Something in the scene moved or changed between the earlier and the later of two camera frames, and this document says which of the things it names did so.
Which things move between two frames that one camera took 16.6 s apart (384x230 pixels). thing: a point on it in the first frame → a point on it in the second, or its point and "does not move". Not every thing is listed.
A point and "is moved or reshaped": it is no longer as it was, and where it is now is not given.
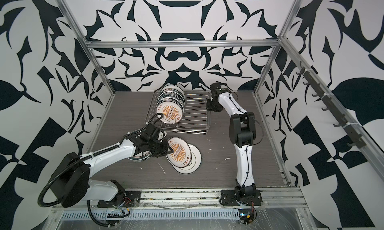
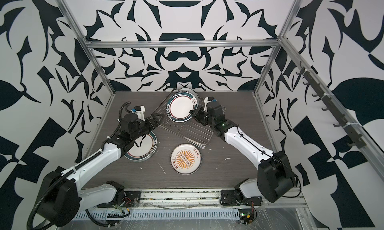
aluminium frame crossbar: (182, 43) does not move
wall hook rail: (331, 106) does not move
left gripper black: (165, 150) → (156, 122)
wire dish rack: (197, 117) is moved or reshaped
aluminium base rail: (192, 199) does not move
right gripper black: (209, 107) → (198, 116)
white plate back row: (172, 111) → (186, 159)
